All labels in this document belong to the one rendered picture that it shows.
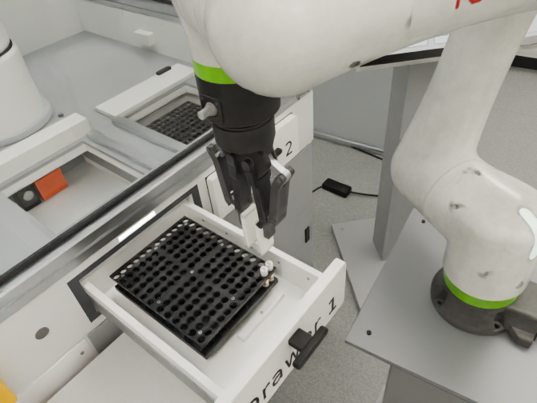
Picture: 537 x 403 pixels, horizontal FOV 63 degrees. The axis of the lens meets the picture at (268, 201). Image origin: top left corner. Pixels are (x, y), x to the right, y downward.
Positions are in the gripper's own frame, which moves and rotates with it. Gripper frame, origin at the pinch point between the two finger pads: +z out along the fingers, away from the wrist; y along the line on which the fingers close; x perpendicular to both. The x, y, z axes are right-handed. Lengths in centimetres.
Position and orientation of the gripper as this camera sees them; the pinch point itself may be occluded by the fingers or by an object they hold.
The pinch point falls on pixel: (257, 229)
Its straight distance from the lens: 65.5
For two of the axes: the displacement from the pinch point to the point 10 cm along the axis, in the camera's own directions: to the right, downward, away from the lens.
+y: 7.8, 3.7, -5.0
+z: 0.8, 7.4, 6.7
